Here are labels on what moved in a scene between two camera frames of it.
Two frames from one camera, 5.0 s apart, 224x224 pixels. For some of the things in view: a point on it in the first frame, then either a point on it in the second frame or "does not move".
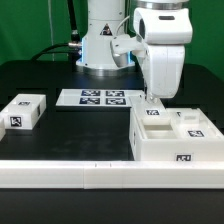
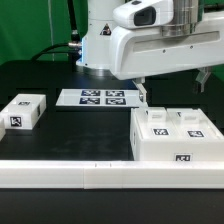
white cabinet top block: [24, 111] does not move
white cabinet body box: [160, 134] does not move
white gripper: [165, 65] → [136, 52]
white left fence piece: [2, 125] does not move
